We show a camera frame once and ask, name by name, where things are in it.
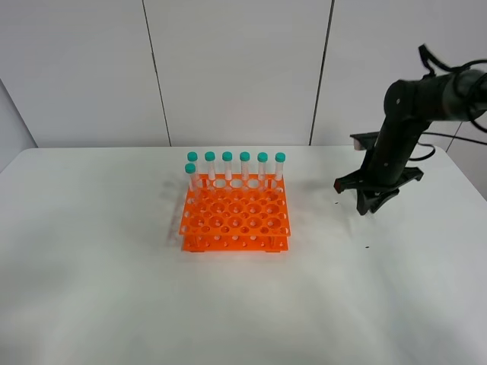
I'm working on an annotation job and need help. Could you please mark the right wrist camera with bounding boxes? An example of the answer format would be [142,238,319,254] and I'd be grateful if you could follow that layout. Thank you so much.
[350,132,379,151]

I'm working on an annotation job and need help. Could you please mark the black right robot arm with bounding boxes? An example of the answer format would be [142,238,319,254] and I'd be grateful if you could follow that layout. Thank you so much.
[334,69,486,215]

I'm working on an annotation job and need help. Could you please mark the test tube second row left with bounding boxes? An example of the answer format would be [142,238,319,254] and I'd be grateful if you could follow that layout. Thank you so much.
[185,163,199,203]

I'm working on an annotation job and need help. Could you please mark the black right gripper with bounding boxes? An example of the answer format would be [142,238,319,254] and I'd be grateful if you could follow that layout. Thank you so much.
[333,116,431,215]

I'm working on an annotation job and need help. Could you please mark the orange test tube rack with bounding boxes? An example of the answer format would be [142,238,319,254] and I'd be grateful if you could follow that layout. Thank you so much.
[179,173,291,252]

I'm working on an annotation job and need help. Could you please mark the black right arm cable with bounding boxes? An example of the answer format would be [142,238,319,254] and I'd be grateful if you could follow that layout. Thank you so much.
[416,43,487,160]

